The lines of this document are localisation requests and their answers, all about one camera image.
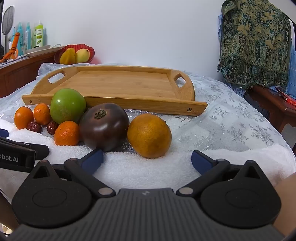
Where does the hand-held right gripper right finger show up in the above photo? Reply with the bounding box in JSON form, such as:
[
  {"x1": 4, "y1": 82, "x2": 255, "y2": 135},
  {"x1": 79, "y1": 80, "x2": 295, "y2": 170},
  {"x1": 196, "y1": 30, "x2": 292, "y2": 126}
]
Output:
[{"x1": 176, "y1": 150, "x2": 266, "y2": 198}]

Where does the dark purple tomato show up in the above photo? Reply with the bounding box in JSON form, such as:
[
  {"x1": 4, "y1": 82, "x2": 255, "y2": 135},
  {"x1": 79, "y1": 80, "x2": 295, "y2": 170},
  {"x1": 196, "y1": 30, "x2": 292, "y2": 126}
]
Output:
[{"x1": 79, "y1": 103, "x2": 130, "y2": 152}]

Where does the small mandarin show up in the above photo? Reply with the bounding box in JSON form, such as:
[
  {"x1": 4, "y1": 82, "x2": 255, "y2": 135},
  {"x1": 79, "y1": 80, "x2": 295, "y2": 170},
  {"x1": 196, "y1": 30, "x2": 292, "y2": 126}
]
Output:
[
  {"x1": 14, "y1": 106, "x2": 35, "y2": 130},
  {"x1": 54, "y1": 121, "x2": 80, "y2": 146},
  {"x1": 34, "y1": 103, "x2": 52, "y2": 126}
]

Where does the red date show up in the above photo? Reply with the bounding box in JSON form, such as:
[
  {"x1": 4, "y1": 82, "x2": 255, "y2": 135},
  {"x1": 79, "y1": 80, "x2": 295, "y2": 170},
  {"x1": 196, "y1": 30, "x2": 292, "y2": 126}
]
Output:
[
  {"x1": 26, "y1": 121, "x2": 43, "y2": 133},
  {"x1": 47, "y1": 120, "x2": 59, "y2": 135}
]

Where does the white plastic tray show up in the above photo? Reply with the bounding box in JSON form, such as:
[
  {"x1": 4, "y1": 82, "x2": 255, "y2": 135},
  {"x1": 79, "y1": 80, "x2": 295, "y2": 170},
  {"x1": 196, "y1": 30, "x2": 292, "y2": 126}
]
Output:
[{"x1": 24, "y1": 44, "x2": 62, "y2": 56}]

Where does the wooden serving tray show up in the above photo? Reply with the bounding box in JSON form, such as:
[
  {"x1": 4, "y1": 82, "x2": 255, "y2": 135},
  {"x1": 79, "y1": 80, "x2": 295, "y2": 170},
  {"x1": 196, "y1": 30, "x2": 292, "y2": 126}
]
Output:
[{"x1": 21, "y1": 65, "x2": 208, "y2": 115}]

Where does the wooden cabinet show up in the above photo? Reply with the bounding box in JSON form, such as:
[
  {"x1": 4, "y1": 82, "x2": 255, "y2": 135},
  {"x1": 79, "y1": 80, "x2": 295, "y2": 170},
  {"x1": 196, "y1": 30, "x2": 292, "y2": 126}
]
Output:
[{"x1": 0, "y1": 46, "x2": 65, "y2": 99}]

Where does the patterned fringed shawl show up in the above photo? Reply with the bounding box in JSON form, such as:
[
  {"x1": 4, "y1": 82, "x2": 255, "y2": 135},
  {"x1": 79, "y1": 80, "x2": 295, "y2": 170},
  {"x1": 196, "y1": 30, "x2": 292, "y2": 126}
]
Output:
[{"x1": 217, "y1": 0, "x2": 293, "y2": 90}]

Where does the dark wooden side table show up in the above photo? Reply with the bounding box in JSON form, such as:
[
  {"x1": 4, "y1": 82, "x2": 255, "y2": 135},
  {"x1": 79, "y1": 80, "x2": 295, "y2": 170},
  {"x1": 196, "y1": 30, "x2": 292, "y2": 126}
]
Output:
[{"x1": 246, "y1": 85, "x2": 296, "y2": 133}]

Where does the yellow starfruit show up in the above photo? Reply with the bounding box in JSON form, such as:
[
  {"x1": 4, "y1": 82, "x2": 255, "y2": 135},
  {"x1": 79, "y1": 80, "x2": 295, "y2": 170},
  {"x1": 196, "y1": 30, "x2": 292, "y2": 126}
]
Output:
[{"x1": 59, "y1": 47, "x2": 76, "y2": 65}]

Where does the green round fruit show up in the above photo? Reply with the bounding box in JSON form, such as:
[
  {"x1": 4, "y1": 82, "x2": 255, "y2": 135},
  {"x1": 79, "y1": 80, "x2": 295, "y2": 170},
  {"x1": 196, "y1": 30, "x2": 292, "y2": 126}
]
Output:
[{"x1": 50, "y1": 88, "x2": 87, "y2": 125}]

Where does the orange handled tool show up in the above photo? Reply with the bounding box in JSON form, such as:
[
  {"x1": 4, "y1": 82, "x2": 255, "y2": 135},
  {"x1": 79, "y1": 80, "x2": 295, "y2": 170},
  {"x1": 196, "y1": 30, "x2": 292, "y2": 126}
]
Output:
[{"x1": 0, "y1": 32, "x2": 21, "y2": 63}]

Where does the grey mesh swatter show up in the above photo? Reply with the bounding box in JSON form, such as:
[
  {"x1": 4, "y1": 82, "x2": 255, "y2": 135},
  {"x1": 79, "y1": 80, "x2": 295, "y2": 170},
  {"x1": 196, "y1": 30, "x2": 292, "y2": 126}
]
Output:
[{"x1": 1, "y1": 6, "x2": 15, "y2": 42}]

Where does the person's bare leg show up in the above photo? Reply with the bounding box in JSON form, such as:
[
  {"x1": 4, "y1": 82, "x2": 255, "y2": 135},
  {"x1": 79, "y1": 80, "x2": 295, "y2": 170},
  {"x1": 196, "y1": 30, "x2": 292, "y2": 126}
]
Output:
[{"x1": 275, "y1": 173, "x2": 296, "y2": 232}]

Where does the red fruit bowl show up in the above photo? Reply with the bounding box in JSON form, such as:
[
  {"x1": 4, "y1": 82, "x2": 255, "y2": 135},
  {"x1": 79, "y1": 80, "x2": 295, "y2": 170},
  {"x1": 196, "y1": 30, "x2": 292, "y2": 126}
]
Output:
[{"x1": 54, "y1": 44, "x2": 95, "y2": 65}]

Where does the teal spray bottle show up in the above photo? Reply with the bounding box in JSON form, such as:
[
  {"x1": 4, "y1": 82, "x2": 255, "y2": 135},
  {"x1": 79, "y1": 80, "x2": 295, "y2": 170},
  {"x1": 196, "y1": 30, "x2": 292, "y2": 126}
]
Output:
[
  {"x1": 25, "y1": 22, "x2": 32, "y2": 49},
  {"x1": 16, "y1": 22, "x2": 24, "y2": 56}
]

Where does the red book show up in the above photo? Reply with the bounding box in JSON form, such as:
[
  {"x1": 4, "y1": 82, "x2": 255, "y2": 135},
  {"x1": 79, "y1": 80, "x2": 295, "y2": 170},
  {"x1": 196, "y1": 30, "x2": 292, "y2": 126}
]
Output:
[{"x1": 275, "y1": 87, "x2": 296, "y2": 105}]

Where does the yellow mango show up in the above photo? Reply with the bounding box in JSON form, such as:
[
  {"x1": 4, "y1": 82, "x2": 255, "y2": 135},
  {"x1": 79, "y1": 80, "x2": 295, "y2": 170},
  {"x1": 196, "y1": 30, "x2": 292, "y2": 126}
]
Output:
[{"x1": 75, "y1": 49, "x2": 90, "y2": 63}]

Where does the stack of papers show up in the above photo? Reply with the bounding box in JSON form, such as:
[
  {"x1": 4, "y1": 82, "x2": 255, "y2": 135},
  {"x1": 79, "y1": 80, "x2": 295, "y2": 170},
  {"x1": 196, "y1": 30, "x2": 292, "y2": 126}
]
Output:
[{"x1": 0, "y1": 54, "x2": 30, "y2": 67}]

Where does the large orange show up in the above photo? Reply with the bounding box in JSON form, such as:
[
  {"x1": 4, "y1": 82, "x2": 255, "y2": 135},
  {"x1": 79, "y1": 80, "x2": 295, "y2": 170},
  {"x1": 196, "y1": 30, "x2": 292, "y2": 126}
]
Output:
[{"x1": 127, "y1": 113, "x2": 172, "y2": 159}]

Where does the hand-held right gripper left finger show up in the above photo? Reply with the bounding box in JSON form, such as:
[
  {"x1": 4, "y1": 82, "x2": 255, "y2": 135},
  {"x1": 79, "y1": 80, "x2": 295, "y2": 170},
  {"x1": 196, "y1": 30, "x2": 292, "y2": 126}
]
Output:
[{"x1": 28, "y1": 148, "x2": 116, "y2": 198}]

